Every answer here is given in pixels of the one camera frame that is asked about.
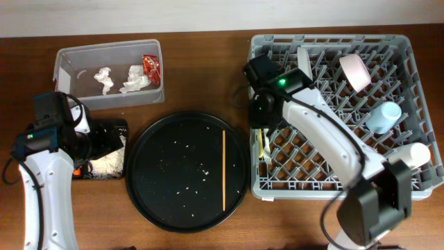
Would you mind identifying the wooden knife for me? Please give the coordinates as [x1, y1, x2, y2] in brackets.
[257, 128, 264, 158]

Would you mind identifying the pile of rice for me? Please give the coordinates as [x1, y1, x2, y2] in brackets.
[87, 135, 126, 179]

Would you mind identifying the orange carrot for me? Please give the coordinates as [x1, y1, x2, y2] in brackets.
[73, 168, 81, 176]

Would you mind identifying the white plastic fork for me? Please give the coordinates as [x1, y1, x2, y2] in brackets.
[263, 128, 272, 165]

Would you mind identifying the grey plate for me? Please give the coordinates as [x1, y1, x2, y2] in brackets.
[297, 47, 313, 80]

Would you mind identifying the white napkin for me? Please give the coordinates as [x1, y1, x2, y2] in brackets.
[94, 67, 114, 95]
[119, 65, 151, 94]

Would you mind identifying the red snack wrapper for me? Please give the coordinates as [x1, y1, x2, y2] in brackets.
[142, 55, 161, 85]

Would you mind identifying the pink bowl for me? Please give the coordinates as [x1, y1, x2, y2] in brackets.
[339, 53, 371, 92]

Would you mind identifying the light blue cup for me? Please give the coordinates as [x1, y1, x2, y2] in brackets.
[366, 101, 402, 134]

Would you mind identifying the white cup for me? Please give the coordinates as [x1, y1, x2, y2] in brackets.
[388, 142, 431, 169]

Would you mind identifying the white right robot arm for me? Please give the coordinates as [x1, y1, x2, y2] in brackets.
[243, 54, 411, 249]

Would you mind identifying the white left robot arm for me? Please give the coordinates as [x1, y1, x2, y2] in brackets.
[10, 92, 128, 249]

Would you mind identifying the grey dishwasher rack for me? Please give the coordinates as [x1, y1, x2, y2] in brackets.
[249, 34, 443, 200]

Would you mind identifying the black rectangular tray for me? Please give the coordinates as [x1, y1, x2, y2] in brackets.
[72, 118, 128, 179]

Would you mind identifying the wooden chopstick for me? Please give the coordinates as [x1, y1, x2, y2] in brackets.
[222, 130, 226, 212]

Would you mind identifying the clear plastic bin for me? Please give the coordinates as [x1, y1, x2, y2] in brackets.
[53, 39, 165, 110]

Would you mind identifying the round black tray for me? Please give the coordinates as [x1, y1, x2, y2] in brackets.
[126, 112, 250, 233]

